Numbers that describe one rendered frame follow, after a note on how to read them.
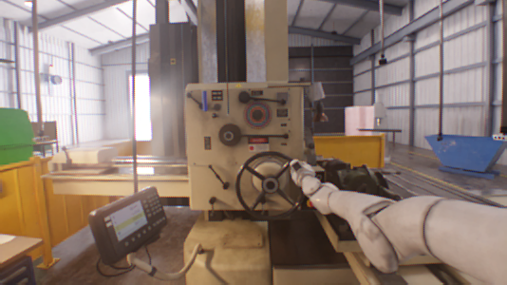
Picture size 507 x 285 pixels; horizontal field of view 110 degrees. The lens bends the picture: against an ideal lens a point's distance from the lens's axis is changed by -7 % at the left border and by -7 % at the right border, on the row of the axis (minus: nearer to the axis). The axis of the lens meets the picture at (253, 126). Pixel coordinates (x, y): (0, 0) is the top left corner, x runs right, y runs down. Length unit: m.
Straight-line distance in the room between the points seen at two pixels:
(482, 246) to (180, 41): 2.17
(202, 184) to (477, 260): 1.27
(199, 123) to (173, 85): 0.88
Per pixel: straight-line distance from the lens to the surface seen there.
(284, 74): 1.95
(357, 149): 4.14
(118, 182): 2.01
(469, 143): 7.14
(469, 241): 0.29
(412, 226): 0.34
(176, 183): 1.76
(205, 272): 1.77
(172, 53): 2.17
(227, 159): 1.29
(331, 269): 1.76
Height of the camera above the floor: 1.67
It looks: 3 degrees down
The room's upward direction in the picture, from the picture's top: 1 degrees counter-clockwise
